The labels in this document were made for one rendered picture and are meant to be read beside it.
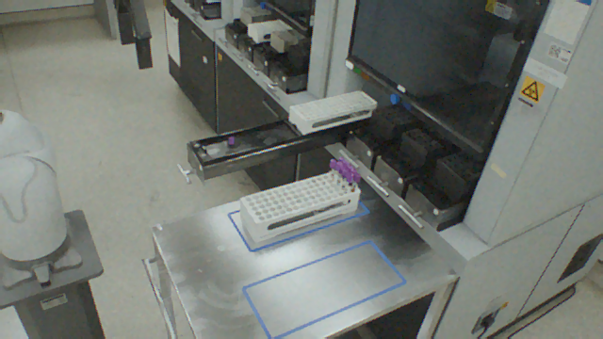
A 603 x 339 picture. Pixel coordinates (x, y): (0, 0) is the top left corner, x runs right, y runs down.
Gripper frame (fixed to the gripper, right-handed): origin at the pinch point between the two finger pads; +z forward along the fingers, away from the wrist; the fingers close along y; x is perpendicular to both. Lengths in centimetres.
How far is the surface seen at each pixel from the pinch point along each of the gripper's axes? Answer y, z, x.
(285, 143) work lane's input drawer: -4, 40, 43
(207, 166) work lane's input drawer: -3.4, 39.8, 16.6
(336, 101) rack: -12, 34, 68
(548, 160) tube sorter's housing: 55, 20, 83
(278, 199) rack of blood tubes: 25.7, 32.2, 23.5
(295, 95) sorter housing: -41, 47, 69
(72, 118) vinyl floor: -184, 120, -3
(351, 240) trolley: 41, 39, 36
